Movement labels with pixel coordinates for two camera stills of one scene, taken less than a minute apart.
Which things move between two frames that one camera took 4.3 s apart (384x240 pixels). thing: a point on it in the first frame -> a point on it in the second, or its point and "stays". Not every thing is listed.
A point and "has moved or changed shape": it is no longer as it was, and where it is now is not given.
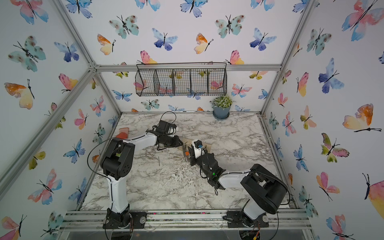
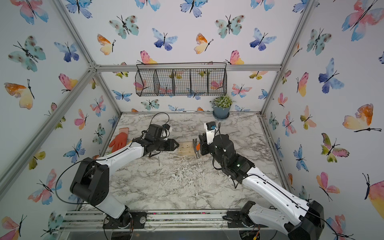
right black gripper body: [200, 162] -> [207, 148]
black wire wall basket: [182, 79] stays
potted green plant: [222, 105] stays
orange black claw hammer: [186, 151] has moved or changed shape
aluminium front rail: [278, 220] stays
